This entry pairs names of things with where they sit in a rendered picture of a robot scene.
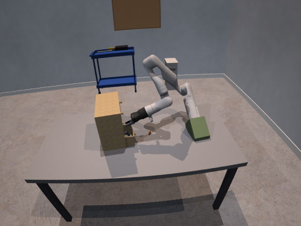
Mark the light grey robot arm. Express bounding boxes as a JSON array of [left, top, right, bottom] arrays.
[[143, 55, 200, 119]]

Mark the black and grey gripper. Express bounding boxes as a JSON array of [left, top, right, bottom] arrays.
[[125, 105, 154, 127]]

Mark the wooden chest of drawers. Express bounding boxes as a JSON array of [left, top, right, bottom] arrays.
[[95, 91, 126, 151]]

